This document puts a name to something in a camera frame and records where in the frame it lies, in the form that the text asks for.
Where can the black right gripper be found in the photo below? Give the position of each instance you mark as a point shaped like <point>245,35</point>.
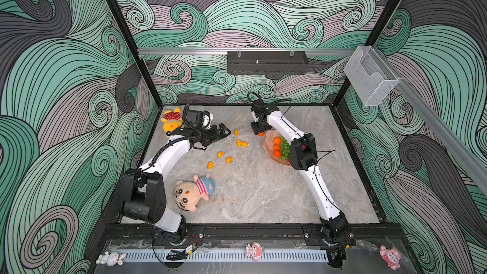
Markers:
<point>255,130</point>

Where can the white bunny figurine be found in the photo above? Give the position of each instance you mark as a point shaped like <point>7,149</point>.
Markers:
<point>111,259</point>

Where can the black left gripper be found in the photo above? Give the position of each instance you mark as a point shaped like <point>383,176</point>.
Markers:
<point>214,137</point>

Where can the yellow cow plush toy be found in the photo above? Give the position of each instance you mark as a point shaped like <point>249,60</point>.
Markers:
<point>171,119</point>

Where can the green grape bunch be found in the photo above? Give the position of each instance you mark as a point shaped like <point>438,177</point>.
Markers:
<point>285,149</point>

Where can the pink scalloped fruit bowl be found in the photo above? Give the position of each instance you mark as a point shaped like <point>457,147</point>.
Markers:
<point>268,147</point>

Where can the black wall tray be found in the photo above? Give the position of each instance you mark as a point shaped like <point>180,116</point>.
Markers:
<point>267,63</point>

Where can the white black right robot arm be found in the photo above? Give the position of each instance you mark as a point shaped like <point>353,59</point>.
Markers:
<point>304,158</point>

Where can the clear acrylic wall box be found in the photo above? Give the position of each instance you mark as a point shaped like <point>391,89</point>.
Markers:
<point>371,75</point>

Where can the aluminium wall rail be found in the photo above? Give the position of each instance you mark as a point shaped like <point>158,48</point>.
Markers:
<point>224,51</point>

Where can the pink white chopper figurine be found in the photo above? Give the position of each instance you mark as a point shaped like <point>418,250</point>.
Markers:
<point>254,251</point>

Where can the pink melody figurine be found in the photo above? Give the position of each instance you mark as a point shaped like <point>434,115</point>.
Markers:
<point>391,256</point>

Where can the white slotted cable duct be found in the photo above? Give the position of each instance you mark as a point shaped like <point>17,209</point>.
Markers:
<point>230,255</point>

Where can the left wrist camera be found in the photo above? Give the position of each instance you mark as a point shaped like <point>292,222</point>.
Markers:
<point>197,119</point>

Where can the boy doll plush toy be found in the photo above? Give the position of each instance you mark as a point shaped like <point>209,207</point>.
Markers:
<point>188,194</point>

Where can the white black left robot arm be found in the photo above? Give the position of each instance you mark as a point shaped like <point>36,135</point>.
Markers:
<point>142,190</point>

